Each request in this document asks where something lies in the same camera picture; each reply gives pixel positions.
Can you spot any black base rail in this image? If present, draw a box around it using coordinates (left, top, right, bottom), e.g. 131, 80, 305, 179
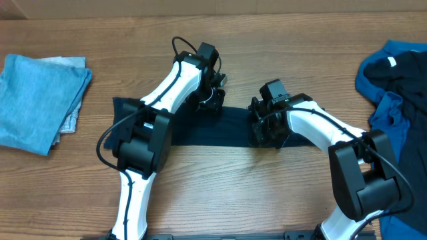
79, 228, 378, 240

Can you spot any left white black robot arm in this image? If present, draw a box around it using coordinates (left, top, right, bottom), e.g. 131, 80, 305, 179
107, 51, 224, 239

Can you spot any dark navy t-shirt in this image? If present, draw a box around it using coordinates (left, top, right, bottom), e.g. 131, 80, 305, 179
103, 97, 314, 149

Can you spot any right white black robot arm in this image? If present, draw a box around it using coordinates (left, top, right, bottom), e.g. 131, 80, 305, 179
248, 93, 404, 239

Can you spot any folded light blue cloth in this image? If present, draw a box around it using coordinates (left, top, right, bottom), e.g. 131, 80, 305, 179
1, 54, 92, 155

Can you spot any blue t-shirt at right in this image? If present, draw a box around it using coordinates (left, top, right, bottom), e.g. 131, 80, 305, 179
354, 39, 427, 240

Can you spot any black t-shirt at right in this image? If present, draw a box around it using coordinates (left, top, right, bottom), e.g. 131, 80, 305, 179
362, 50, 427, 236

